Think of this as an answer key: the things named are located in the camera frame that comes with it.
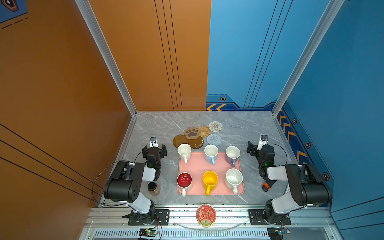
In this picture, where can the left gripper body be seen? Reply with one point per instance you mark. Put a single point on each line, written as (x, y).
(153, 150)

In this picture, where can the plain brown wooden coaster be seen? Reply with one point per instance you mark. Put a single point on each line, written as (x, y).
(179, 140)

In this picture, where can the paw print cork coaster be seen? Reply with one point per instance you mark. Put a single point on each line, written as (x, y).
(192, 133)

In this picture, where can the glossy dark brown coaster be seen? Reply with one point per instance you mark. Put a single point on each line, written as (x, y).
(196, 143)

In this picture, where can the woven rattan coaster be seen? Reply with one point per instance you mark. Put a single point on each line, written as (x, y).
(204, 131)

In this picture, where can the blue grey woven coaster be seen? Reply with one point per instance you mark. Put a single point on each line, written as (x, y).
(214, 139)

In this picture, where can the white zigzag woven coaster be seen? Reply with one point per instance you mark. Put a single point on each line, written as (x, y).
(215, 126)

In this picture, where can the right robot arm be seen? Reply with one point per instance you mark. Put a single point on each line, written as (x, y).
(307, 186)

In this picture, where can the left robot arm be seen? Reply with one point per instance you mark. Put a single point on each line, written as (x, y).
(124, 184)

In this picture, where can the black orange utility knife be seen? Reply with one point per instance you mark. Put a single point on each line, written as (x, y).
(267, 185)

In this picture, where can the cream mug back left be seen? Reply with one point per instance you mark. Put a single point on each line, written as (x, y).
(185, 152)

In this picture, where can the purple mug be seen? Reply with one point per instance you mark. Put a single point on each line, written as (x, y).
(232, 155)

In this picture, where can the brown spice jar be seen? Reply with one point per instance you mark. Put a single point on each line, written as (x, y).
(154, 189)

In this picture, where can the white mug front right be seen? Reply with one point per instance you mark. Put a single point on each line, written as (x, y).
(233, 180)

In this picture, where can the red mug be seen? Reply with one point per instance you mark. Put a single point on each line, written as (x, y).
(185, 183)

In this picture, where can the pink tray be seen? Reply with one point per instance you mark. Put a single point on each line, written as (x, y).
(200, 170)

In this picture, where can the light blue mug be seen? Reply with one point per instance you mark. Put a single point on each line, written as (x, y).
(211, 153)

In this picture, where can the yellow mug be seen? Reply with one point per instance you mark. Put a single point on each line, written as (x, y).
(210, 181)

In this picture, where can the right circuit board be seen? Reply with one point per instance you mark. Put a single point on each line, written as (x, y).
(278, 234)

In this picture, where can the left green circuit board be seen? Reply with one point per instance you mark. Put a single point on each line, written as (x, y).
(148, 234)

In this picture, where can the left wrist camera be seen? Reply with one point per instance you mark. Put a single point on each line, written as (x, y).
(153, 142)

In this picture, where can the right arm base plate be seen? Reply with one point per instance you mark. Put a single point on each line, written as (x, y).
(259, 217)

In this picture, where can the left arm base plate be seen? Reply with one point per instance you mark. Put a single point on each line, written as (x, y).
(161, 216)

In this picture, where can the aluminium front rail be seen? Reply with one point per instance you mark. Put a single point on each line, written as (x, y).
(232, 223)

